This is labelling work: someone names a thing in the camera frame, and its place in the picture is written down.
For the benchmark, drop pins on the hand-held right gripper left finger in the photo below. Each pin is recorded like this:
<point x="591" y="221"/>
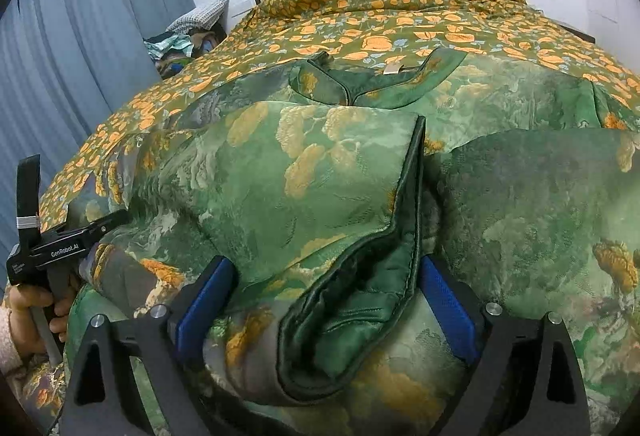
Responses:
<point x="202" y="306"/>

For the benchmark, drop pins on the grey-blue curtain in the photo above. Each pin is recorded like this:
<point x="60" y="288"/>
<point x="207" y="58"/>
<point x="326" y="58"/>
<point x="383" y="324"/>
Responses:
<point x="85" y="41"/>

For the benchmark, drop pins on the grey checked pillow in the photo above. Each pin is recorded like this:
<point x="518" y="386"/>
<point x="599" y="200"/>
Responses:
<point x="197" y="16"/>

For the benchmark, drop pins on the person's left hand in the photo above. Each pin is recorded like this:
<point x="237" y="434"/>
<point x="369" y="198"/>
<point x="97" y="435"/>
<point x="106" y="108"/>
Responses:
<point x="30" y="316"/>

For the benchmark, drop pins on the orange floral green bedspread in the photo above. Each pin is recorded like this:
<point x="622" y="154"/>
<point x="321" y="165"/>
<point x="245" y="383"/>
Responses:
<point x="400" y="11"/>

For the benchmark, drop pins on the green floral padded jacket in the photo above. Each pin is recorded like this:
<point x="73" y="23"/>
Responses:
<point x="325" y="216"/>

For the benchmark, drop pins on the pink sleeved left forearm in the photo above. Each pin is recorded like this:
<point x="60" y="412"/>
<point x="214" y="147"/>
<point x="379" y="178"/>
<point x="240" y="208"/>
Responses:
<point x="9" y="341"/>

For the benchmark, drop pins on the pile of clothes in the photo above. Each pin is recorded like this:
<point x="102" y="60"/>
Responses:
<point x="180" y="48"/>

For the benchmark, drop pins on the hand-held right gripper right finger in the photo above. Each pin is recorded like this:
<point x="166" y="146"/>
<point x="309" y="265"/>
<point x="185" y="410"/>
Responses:
<point x="447" y="311"/>

